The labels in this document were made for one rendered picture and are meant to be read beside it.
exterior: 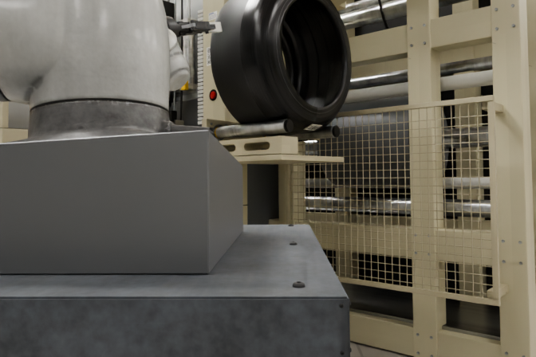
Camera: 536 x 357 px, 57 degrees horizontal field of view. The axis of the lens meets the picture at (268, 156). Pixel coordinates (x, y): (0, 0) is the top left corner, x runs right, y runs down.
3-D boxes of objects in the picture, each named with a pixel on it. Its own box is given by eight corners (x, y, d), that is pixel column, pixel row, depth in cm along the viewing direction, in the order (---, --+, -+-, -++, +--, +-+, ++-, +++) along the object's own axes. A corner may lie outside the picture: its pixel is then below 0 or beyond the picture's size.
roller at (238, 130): (214, 125, 185) (222, 128, 188) (212, 136, 184) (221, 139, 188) (286, 116, 162) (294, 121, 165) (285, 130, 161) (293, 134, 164)
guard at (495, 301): (286, 273, 221) (285, 118, 225) (289, 272, 223) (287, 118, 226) (498, 306, 162) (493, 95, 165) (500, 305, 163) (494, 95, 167)
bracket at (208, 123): (201, 145, 183) (201, 119, 184) (272, 149, 213) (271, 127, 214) (207, 144, 181) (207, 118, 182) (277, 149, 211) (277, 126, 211)
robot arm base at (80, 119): (199, 144, 48) (196, 88, 48) (-24, 159, 49) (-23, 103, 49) (226, 162, 66) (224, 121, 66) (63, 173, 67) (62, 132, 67)
